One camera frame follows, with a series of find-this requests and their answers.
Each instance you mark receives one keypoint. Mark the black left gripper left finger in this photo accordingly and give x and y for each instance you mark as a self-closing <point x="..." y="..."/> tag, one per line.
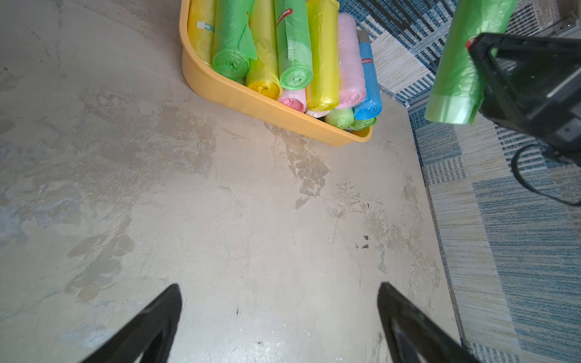
<point x="149" y="336"/>

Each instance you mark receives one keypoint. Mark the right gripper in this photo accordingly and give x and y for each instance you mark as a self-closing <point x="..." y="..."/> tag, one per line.
<point x="532" y="86"/>

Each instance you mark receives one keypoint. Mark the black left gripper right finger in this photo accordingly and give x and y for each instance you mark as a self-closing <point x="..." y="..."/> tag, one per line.
<point x="411" y="336"/>

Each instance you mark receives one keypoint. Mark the green roll with red label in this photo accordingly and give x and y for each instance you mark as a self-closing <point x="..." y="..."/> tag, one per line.
<point x="458" y="90"/>

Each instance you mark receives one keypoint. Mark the blue trash bag roll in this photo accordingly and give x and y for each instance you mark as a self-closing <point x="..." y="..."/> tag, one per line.
<point x="372" y="105"/>

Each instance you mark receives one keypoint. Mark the fat green roll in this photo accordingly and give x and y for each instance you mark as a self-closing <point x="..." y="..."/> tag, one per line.
<point x="360" y="125"/>

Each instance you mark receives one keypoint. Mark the pink roll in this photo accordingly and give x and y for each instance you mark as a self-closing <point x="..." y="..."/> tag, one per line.
<point x="295" y="99"/>
<point x="352" y="77"/>

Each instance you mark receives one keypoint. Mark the light green roll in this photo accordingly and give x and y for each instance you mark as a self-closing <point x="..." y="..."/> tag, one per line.
<point x="340" y="118"/>

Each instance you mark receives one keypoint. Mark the short green roll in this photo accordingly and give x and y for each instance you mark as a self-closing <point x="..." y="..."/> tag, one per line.
<point x="295" y="66"/>

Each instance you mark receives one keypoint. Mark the yellow trash bag roll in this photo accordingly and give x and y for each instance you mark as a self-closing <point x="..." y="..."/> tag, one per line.
<point x="201" y="28"/>

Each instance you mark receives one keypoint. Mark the white roll with blue band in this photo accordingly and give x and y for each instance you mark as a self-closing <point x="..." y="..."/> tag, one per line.
<point x="317" y="114"/>

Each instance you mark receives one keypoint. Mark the yellow plastic storage box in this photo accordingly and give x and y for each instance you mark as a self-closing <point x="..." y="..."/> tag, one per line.
<point x="214" y="87"/>

